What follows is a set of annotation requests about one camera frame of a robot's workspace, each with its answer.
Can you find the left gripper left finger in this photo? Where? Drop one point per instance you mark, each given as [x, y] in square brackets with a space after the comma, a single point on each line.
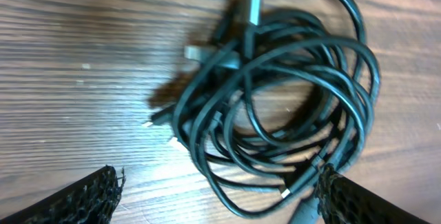
[91, 200]

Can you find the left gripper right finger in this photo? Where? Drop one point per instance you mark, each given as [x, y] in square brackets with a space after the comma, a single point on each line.
[342, 201]

